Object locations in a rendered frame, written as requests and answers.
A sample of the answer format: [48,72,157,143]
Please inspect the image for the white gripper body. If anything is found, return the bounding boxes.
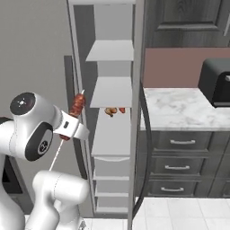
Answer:
[71,118,91,141]

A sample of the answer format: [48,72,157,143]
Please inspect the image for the kebab skewer with brown meat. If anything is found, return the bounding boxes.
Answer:
[49,89,88,173]

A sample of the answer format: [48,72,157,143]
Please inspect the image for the grey fridge freezer unit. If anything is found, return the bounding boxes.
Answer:
[66,0,146,230]

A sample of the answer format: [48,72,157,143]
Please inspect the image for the white freezer shelf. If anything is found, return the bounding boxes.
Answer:
[91,111,132,159]
[85,40,135,63]
[89,76,133,109]

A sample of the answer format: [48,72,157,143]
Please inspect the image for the brown orange food piece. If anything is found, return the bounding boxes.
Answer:
[103,107,119,118]

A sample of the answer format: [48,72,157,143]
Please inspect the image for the white freezer drawer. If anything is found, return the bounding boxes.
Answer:
[92,155,131,181]

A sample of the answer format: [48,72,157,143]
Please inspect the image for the grey open freezer door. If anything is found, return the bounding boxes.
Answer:
[0,0,75,217]

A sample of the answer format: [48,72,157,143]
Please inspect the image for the dark grey base cupboard door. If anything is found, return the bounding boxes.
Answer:
[208,130,230,199]

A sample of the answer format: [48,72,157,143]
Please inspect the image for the dark grey drawer front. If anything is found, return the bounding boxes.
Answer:
[150,156,208,178]
[152,130,213,152]
[147,179,201,198]

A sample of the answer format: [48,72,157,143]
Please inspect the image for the black toaster oven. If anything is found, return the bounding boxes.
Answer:
[197,57,230,109]

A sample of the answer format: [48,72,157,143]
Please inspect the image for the black curved fridge door handle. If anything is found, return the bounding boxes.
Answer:
[131,89,153,221]

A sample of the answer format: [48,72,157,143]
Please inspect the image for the silver drawer handle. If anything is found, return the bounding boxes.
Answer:
[160,186,185,193]
[164,164,190,171]
[169,138,197,146]

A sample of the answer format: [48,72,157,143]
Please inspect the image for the dark grey wall cupboard door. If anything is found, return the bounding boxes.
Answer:
[145,0,230,49]

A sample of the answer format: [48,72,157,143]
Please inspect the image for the silver wall cupboard handle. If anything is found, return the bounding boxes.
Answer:
[223,20,230,37]

